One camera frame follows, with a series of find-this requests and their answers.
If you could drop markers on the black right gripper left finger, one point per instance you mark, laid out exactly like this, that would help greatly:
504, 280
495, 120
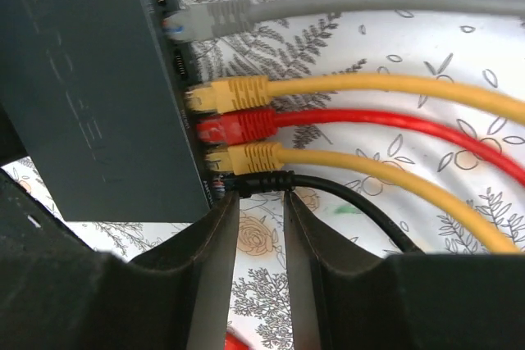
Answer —
189, 281

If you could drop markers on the dark grey network switch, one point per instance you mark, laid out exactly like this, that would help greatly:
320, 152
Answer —
96, 92

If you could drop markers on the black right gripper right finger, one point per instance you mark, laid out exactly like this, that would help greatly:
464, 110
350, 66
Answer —
339, 296

